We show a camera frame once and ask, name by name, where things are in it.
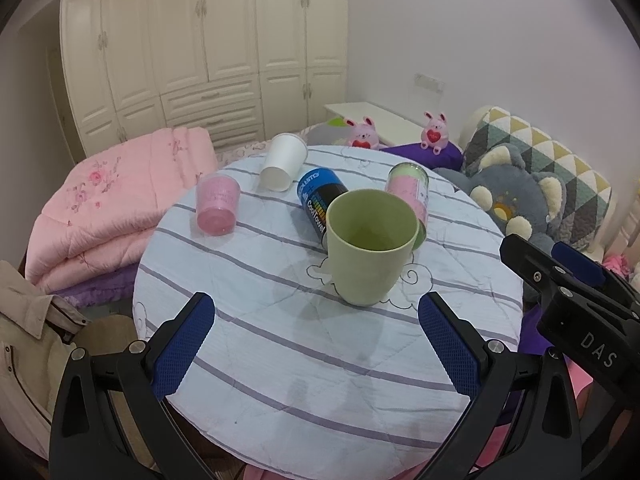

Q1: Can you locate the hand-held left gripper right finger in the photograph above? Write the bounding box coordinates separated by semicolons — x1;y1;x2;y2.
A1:
417;291;585;480

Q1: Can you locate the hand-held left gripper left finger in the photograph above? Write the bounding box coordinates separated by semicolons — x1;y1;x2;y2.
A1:
48;291;216;480

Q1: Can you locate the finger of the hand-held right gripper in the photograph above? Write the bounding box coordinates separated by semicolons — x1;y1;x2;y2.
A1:
499;233;576;306
551;241;640;311

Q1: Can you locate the pink plastic cup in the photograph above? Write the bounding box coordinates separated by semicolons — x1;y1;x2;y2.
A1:
195;172;241;236

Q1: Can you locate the white paper cup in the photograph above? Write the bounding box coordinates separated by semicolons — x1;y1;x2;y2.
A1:
259;133;308;193

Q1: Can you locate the pink fluffy item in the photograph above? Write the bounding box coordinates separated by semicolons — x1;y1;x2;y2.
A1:
601;253;637;280

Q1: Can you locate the grey bear plush toy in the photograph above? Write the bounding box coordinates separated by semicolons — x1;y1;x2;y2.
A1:
433;144;569;252

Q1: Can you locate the triangle patterned cushion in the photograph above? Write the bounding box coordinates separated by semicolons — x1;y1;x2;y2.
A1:
462;105;614;252

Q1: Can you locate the purple bedsheet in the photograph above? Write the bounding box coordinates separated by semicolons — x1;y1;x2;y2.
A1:
49;264;137;310

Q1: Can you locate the striped white quilted cloth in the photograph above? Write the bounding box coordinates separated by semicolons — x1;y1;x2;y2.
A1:
132;144;526;467

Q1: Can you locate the clear pink and green container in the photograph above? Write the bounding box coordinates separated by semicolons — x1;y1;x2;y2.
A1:
384;161;431;252

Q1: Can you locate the beige jacket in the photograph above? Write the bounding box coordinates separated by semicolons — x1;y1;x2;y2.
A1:
0;259;89;457

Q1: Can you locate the pink bunny plush toy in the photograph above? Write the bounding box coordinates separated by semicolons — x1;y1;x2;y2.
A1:
419;111;451;155
342;116;381;151

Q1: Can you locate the purple pillow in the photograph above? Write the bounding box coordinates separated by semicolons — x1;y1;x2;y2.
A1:
379;140;465;171

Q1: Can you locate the pink floral folded quilt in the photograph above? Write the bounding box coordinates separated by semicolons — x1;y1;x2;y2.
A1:
24;127;219;295

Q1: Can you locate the blue and black can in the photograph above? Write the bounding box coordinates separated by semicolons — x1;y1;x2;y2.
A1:
296;168;350;249

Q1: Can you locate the white bedside table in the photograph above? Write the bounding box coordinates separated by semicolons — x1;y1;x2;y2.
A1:
323;101;437;149

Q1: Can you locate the grey cushion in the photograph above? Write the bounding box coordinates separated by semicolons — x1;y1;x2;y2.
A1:
304;119;352;147

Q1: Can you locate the cream wardrobe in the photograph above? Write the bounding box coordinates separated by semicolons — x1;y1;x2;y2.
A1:
59;0;351;159

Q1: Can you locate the green cup with handle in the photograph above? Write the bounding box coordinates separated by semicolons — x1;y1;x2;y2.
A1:
325;188;421;307

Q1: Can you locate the white wall socket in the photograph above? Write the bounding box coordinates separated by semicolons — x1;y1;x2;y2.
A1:
413;72;445;92

